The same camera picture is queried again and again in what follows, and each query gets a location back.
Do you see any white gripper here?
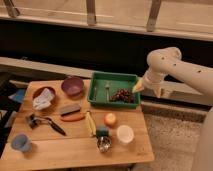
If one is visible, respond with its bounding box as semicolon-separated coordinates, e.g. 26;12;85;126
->
132;68;166;98

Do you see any white towel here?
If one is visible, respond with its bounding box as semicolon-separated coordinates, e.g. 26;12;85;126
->
33;88;55;110

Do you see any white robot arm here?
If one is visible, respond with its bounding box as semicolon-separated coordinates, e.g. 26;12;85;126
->
132;47;213;171

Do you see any dark grapes bunch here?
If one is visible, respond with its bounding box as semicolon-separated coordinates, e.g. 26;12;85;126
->
110;89;134;103

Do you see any green plastic tray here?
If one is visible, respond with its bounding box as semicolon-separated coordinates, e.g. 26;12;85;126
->
88;72;140;109

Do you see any green fork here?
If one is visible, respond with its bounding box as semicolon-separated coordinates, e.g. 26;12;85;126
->
105;81;110;102

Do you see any orange fruit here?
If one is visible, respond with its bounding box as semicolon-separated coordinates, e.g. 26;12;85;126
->
104;113;117;127

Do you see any white plastic cup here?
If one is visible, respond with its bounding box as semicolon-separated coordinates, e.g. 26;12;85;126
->
116;125;134;145

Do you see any green sponge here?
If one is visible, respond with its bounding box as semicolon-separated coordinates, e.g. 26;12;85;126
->
96;126;109;137

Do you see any purple bowl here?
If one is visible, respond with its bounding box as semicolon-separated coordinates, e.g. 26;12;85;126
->
61;76;84;97

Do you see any orange carrot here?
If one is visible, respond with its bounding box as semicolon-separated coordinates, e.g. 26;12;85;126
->
60;113;85;122

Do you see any grey brush block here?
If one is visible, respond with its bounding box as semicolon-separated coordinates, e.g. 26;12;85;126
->
59;103;81;116

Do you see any red-brown bowl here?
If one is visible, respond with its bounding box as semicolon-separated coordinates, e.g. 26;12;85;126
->
33;87;56;105

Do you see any blue cloth at left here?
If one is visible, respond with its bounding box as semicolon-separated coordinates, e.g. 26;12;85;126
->
10;89;26;103

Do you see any blue cup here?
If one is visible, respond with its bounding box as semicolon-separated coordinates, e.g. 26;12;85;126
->
11;134;32;152

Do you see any black-handled peeler tool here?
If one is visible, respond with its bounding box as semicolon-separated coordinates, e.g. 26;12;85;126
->
26;114;66;136

